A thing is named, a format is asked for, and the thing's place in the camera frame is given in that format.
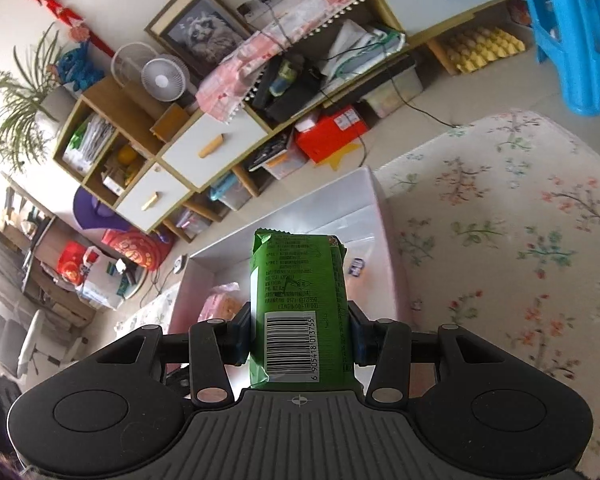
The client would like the black box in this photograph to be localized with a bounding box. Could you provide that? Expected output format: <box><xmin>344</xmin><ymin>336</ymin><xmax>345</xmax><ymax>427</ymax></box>
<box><xmin>252</xmin><ymin>57</ymin><xmax>328</xmax><ymax>122</ymax></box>

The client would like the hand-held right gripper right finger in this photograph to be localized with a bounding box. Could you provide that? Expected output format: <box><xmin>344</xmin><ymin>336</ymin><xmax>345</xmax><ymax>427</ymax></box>
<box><xmin>349</xmin><ymin>301</ymin><xmax>513</xmax><ymax>405</ymax></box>

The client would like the white fan grille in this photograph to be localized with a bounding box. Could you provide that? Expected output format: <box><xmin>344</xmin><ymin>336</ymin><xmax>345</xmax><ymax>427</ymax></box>
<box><xmin>111</xmin><ymin>42</ymin><xmax>153</xmax><ymax>92</ymax></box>

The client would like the large clear storage box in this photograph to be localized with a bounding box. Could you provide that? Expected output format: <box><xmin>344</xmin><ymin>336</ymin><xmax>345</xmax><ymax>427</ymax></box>
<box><xmin>362</xmin><ymin>67</ymin><xmax>424</xmax><ymax>117</ymax></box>

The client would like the pink cardboard box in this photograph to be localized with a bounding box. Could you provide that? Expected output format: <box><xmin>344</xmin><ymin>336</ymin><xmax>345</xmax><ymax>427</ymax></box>
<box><xmin>167</xmin><ymin>166</ymin><xmax>441</xmax><ymax>401</ymax></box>

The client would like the yellow egg tray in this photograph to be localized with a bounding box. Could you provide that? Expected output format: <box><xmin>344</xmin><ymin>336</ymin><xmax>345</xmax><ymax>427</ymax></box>
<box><xmin>427</xmin><ymin>27</ymin><xmax>526</xmax><ymax>76</ymax></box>

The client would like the red gold printed bag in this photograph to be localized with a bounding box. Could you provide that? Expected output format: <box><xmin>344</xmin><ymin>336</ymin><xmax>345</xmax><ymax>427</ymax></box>
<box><xmin>102</xmin><ymin>227</ymin><xmax>173</xmax><ymax>271</ymax></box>

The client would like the yellow fruit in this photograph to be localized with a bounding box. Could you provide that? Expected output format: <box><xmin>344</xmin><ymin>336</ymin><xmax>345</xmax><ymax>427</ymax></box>
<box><xmin>116</xmin><ymin>145</ymin><xmax>142</xmax><ymax>182</ymax></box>

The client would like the wooden cabinet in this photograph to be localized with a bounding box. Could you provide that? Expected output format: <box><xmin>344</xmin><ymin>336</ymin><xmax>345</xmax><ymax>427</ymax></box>
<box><xmin>52</xmin><ymin>0</ymin><xmax>526</xmax><ymax>246</ymax></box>

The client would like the potted spider plant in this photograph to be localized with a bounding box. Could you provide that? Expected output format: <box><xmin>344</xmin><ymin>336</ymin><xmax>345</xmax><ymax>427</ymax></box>
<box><xmin>0</xmin><ymin>25</ymin><xmax>81</xmax><ymax>173</ymax></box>

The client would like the pink tasselled cloth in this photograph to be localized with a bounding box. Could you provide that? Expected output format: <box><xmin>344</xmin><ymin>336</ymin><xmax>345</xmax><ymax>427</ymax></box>
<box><xmin>195</xmin><ymin>0</ymin><xmax>423</xmax><ymax>123</ymax></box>

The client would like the blue lidded storage box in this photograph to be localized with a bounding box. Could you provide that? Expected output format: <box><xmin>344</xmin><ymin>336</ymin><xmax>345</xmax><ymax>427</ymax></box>
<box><xmin>210</xmin><ymin>172</ymin><xmax>253</xmax><ymax>211</ymax></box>

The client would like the white desk fan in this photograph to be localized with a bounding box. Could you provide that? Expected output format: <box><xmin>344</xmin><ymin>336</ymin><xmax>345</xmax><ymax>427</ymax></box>
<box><xmin>141</xmin><ymin>57</ymin><xmax>188</xmax><ymax>103</ymax></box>

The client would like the white shopping bag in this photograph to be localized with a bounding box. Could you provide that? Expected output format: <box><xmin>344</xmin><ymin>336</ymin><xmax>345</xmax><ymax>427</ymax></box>
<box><xmin>77</xmin><ymin>252</ymin><xmax>133</xmax><ymax>309</ymax></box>

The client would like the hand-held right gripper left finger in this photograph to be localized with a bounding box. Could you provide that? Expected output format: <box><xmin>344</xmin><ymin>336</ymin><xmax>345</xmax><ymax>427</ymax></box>
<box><xmin>87</xmin><ymin>304</ymin><xmax>253</xmax><ymax>407</ymax></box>

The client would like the framed raccoon picture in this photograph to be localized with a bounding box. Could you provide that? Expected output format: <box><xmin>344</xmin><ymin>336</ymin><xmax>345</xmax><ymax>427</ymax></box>
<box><xmin>145</xmin><ymin>0</ymin><xmax>253</xmax><ymax>78</ymax></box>

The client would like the red firecracker decoration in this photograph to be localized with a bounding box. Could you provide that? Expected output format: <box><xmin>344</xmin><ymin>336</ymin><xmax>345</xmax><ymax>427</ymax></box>
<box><xmin>7</xmin><ymin>0</ymin><xmax>117</xmax><ymax>59</ymax></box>

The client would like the purple bag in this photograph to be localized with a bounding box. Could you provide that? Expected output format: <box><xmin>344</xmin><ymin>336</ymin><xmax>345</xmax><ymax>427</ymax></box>
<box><xmin>72</xmin><ymin>187</ymin><xmax>126</xmax><ymax>231</ymax></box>

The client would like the red shoebox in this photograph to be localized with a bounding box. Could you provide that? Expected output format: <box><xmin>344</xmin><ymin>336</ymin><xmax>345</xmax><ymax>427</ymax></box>
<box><xmin>295</xmin><ymin>105</ymin><xmax>368</xmax><ymax>163</ymax></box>

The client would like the red gift bag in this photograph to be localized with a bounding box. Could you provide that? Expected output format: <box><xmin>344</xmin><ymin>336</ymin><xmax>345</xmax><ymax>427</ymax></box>
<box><xmin>57</xmin><ymin>241</ymin><xmax>101</xmax><ymax>286</ymax></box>

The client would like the small cardboard box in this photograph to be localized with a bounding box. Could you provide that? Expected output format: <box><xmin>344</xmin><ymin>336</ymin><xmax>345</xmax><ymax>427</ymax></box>
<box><xmin>150</xmin><ymin>104</ymin><xmax>191</xmax><ymax>143</ymax></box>

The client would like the grey office chair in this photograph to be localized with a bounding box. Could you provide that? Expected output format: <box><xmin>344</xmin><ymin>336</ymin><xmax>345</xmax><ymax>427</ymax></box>
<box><xmin>0</xmin><ymin>307</ymin><xmax>47</xmax><ymax>380</ymax></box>

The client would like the green snack packet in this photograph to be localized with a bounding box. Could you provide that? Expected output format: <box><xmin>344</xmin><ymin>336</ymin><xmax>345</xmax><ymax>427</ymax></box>
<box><xmin>247</xmin><ymin>228</ymin><xmax>366</xmax><ymax>392</ymax></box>

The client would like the white plastic bag pile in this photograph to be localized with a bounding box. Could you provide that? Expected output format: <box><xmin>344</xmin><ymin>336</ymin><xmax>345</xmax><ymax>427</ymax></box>
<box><xmin>325</xmin><ymin>20</ymin><xmax>406</xmax><ymax>82</ymax></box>

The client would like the blue plush toy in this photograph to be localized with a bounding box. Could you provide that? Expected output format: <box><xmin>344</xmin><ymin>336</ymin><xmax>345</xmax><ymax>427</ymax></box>
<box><xmin>55</xmin><ymin>40</ymin><xmax>105</xmax><ymax>93</ymax></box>

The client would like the blue plastic stool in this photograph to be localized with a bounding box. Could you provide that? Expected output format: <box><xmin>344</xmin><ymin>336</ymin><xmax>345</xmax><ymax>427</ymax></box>
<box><xmin>515</xmin><ymin>0</ymin><xmax>600</xmax><ymax>116</ymax></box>

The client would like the pink snack packet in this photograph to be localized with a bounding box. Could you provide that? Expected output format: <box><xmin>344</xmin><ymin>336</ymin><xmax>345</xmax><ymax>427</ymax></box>
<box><xmin>199</xmin><ymin>284</ymin><xmax>247</xmax><ymax>322</ymax></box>

